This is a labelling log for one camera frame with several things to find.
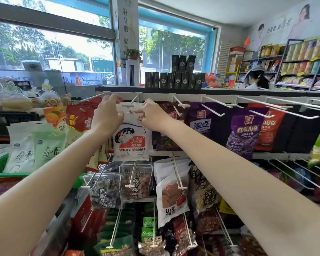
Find stack of black boxes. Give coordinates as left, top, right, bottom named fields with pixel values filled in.
left=145, top=55, right=206, bottom=90

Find purple snack bag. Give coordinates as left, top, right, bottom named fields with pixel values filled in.
left=187, top=102, right=224, bottom=139

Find person's left forearm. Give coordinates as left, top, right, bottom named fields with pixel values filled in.
left=0, top=127, right=115, bottom=256

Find green snack packets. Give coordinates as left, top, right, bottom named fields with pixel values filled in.
left=94, top=208, right=158, bottom=256

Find red gift boxes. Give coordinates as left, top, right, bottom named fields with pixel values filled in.
left=64, top=194, right=107, bottom=256

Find white tower air conditioner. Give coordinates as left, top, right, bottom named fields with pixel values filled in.
left=125, top=59, right=141, bottom=87

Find dark brown snack bag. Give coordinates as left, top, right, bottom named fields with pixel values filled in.
left=151, top=101, right=190, bottom=151

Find person's right forearm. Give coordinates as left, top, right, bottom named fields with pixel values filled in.
left=160, top=120, right=320, bottom=256

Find clear brown dried fruit bag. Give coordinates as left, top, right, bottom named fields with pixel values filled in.
left=119, top=162, right=153, bottom=202

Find wall poster with faces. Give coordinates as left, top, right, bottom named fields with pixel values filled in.
left=247, top=0, right=320, bottom=52

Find white wire display hooks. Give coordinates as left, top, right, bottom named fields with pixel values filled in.
left=80, top=91, right=320, bottom=249

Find red snack bag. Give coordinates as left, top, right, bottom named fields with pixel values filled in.
left=66, top=97, right=103, bottom=134

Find white hawthorn snack bag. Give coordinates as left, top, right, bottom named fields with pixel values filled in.
left=154, top=158, right=192, bottom=228

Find white pale green packet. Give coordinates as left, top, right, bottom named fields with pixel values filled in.
left=32, top=128, right=67, bottom=164
left=3, top=121, right=36, bottom=174

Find yellow small rack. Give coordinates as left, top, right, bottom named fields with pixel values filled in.
left=223, top=64, right=240, bottom=89

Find clear dark dried fruit bag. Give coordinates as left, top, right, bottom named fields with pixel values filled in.
left=82, top=172, right=122, bottom=210

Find clear mixed nut bag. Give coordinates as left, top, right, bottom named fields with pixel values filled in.
left=138, top=236, right=168, bottom=256

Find brown nut snack bag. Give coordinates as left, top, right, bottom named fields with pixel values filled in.
left=190, top=165, right=222, bottom=214

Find yellow price tag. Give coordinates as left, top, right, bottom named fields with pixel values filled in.
left=219, top=198, right=236, bottom=216

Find clear bag of pastries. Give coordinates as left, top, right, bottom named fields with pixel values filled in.
left=39, top=79, right=62, bottom=107

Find person's right hand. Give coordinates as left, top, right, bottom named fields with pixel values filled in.
left=134, top=98, right=175, bottom=133

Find white pillar banner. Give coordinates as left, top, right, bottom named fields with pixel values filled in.
left=117, top=0, right=140, bottom=62

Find person's left hand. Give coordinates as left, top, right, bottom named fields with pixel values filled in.
left=91, top=93, right=125, bottom=137

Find white rabbit candy bag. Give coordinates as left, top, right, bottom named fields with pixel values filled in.
left=112, top=102, right=153, bottom=162

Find white radiator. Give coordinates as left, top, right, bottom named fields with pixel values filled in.
left=216, top=42, right=231, bottom=83

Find shelf rows of snack packets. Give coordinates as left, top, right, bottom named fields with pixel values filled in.
left=260, top=34, right=320, bottom=91

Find black metal shelf rack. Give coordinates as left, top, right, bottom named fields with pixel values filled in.
left=237, top=34, right=320, bottom=92

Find purple raisin candy bag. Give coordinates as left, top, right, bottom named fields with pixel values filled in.
left=226, top=107, right=269, bottom=160

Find dark red snack packet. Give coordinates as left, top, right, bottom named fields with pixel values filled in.
left=172, top=214, right=198, bottom=256

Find orange fruit print packet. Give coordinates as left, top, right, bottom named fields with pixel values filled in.
left=43, top=106, right=67, bottom=131

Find black plastic crate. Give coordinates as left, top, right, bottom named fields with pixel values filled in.
left=0, top=111, right=41, bottom=137

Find red jelly candy bag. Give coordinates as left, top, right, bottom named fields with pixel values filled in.
left=247, top=103, right=286, bottom=152

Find potted green plant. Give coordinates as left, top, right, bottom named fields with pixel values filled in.
left=125, top=48, right=143, bottom=60

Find clear bag of bread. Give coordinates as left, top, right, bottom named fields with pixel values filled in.
left=0, top=80, right=34, bottom=112

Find green plastic basket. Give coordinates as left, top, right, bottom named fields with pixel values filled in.
left=0, top=153, right=83, bottom=188

